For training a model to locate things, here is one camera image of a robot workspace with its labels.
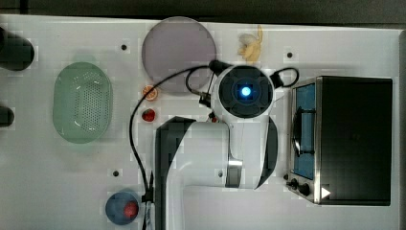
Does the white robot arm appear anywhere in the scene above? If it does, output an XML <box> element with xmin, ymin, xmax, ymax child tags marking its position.
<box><xmin>154</xmin><ymin>61</ymin><xmax>278</xmax><ymax>230</ymax></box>

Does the grey round plate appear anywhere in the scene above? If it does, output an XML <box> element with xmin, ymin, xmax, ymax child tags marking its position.
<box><xmin>142</xmin><ymin>16</ymin><xmax>217</xmax><ymax>95</ymax></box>

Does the orange slice toy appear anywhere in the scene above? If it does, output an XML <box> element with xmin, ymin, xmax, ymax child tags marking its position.
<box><xmin>142</xmin><ymin>85</ymin><xmax>158</xmax><ymax>102</ymax></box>

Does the red strawberry toy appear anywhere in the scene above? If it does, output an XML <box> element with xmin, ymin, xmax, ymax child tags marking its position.
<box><xmin>142</xmin><ymin>108</ymin><xmax>156</xmax><ymax>122</ymax></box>

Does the yellow plush banana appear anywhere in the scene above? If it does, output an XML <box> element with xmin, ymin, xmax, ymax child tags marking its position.
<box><xmin>237</xmin><ymin>25</ymin><xmax>263</xmax><ymax>64</ymax></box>

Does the red toy in bowl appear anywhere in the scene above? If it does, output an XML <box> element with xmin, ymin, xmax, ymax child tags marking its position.
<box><xmin>124</xmin><ymin>201</ymin><xmax>139</xmax><ymax>219</ymax></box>

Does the green perforated colander basket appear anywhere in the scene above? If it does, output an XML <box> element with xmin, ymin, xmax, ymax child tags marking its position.
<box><xmin>53</xmin><ymin>62</ymin><xmax>113</xmax><ymax>144</ymax></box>

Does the blue small bowl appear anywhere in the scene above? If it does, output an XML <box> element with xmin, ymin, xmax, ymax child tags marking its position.
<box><xmin>104</xmin><ymin>191</ymin><xmax>140</xmax><ymax>225</ymax></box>

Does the black toaster oven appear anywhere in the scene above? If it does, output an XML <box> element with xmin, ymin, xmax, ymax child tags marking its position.
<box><xmin>284</xmin><ymin>76</ymin><xmax>393</xmax><ymax>206</ymax></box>

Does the black cylinder post lower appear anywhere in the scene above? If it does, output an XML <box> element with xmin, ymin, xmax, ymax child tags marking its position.
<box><xmin>0</xmin><ymin>106</ymin><xmax>14</xmax><ymax>127</ymax></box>

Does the black cylinder post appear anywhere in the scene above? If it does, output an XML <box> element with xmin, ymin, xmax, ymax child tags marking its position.
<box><xmin>0</xmin><ymin>106</ymin><xmax>14</xmax><ymax>127</ymax></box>
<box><xmin>0</xmin><ymin>28</ymin><xmax>34</xmax><ymax>71</ymax></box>

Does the black cylinder post upper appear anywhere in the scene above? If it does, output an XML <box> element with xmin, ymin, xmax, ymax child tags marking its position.
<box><xmin>0</xmin><ymin>28</ymin><xmax>34</xmax><ymax>71</ymax></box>

